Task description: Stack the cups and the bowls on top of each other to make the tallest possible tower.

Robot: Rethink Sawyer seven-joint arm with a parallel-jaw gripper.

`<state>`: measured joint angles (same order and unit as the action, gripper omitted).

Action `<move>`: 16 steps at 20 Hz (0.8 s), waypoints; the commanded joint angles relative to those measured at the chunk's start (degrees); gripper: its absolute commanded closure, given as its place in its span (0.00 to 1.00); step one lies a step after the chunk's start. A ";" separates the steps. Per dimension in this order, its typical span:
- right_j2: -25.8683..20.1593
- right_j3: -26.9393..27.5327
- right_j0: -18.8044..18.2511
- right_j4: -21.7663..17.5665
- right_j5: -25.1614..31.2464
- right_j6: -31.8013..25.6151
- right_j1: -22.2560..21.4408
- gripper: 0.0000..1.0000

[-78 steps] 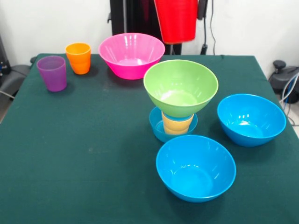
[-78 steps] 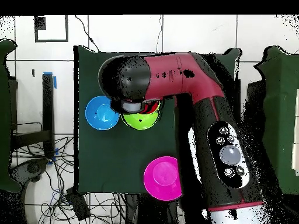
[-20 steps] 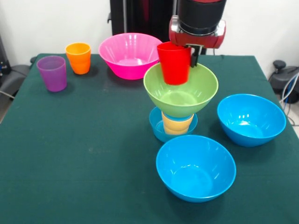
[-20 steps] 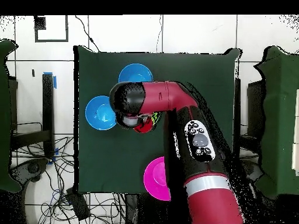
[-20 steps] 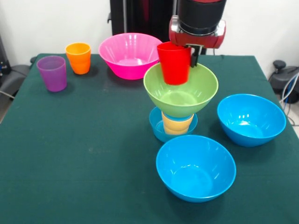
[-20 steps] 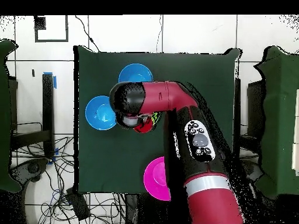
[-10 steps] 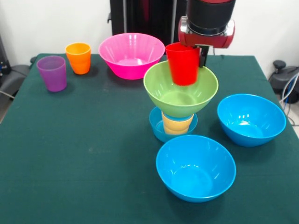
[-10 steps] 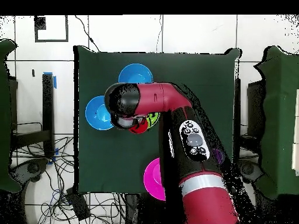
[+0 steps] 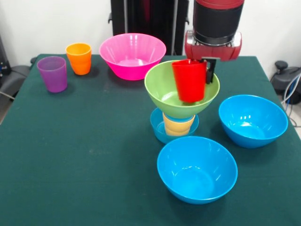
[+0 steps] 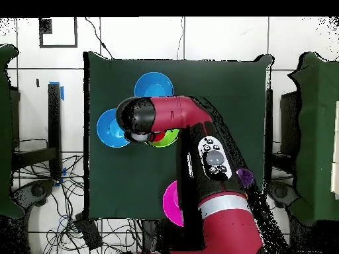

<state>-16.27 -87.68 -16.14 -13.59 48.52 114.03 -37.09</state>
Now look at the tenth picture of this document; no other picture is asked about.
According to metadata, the black floor frame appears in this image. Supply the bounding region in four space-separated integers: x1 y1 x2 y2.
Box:
38 17 78 49

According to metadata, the black power adapter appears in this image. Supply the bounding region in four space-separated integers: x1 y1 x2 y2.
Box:
75 214 103 251

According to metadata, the black stand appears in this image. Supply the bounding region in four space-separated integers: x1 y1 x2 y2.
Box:
11 83 63 178

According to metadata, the red cup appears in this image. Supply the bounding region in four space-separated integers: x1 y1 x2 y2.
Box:
152 131 167 143

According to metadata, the green bowl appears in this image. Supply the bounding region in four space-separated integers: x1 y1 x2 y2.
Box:
144 128 181 148

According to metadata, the pink bowl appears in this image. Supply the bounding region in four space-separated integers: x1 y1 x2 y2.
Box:
162 180 185 228

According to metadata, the large blue bowl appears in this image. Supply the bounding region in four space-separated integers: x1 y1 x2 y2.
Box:
134 71 175 98
96 108 131 148

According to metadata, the tangle of black cables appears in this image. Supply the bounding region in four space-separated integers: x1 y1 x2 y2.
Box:
13 154 141 254

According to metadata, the black chair base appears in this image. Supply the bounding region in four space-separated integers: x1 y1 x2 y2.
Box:
11 179 56 212
267 181 300 208

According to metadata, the dark green tablecloth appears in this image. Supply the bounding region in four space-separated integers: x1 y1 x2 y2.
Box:
83 51 275 222

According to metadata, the purple cup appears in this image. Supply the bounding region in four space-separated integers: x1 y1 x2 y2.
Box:
236 168 254 189

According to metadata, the green covered side table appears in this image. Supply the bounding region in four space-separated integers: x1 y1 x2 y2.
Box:
287 52 339 226
0 43 24 219

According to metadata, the thin black floor cable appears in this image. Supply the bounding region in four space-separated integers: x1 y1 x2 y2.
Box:
84 17 115 60

